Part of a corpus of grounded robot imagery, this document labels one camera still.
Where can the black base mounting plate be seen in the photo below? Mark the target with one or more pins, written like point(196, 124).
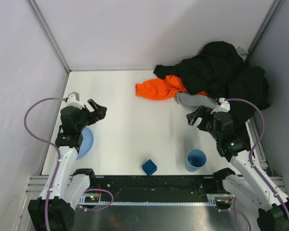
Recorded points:
point(159, 189)

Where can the black cloth pile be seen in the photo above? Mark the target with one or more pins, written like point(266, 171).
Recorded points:
point(222, 73)

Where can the white slotted cable duct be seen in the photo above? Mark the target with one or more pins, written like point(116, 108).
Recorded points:
point(212, 200)

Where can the dark blue cube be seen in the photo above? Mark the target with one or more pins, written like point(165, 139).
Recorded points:
point(149, 167)

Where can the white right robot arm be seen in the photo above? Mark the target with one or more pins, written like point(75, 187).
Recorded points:
point(256, 189)

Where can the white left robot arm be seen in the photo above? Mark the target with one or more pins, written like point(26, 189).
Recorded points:
point(54, 209)

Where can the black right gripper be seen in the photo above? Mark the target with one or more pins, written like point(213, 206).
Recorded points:
point(202, 119)

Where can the light blue cup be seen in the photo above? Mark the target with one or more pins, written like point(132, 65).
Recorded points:
point(195, 159)

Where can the grey cloth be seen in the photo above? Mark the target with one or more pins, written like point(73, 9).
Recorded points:
point(195, 100)

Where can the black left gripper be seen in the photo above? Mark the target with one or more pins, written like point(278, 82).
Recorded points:
point(88, 115)

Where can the light blue plate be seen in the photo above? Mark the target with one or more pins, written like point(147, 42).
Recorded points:
point(87, 143)

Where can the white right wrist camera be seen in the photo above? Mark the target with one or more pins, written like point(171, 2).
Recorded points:
point(222, 106)

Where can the orange cloth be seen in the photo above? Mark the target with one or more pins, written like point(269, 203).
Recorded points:
point(160, 89)

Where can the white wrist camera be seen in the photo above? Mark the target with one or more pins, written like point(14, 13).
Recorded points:
point(73, 100)
point(222, 106)

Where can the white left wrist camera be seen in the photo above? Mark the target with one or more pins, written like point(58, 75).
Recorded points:
point(73, 100)

